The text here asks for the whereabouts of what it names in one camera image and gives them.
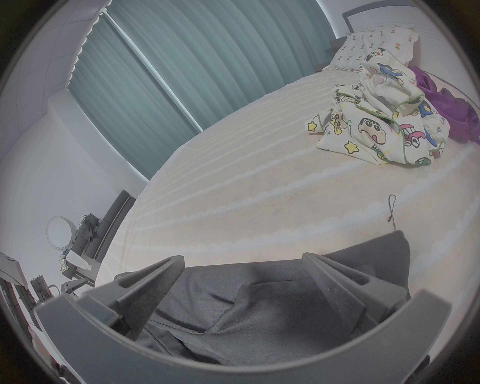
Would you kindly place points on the dark grey crumpled cloth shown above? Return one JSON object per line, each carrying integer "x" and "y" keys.
{"x": 86, "y": 227}

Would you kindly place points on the white printed pyjama top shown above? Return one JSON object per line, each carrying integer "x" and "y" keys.
{"x": 375, "y": 123}

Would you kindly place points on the white printed pillow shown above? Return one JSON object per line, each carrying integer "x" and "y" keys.
{"x": 360, "y": 45}

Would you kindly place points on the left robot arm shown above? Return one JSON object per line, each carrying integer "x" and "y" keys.
{"x": 39, "y": 290}

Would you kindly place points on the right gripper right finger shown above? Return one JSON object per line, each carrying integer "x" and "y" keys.
{"x": 348, "y": 296}

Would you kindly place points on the purple garment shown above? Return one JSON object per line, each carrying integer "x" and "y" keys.
{"x": 446, "y": 105}

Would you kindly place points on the black chest of drawers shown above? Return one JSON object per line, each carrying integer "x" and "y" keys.
{"x": 112, "y": 221}

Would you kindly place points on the blue-green curtain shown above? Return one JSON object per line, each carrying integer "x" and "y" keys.
{"x": 123, "y": 112}
{"x": 225, "y": 48}

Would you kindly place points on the white round mirror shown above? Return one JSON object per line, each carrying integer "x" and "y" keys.
{"x": 59, "y": 231}

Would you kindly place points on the bed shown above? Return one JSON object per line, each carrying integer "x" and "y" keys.
{"x": 262, "y": 168}

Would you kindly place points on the black T-shirt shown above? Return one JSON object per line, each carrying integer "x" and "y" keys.
{"x": 262, "y": 300}

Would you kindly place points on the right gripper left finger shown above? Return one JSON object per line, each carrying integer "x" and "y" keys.
{"x": 146, "y": 296}

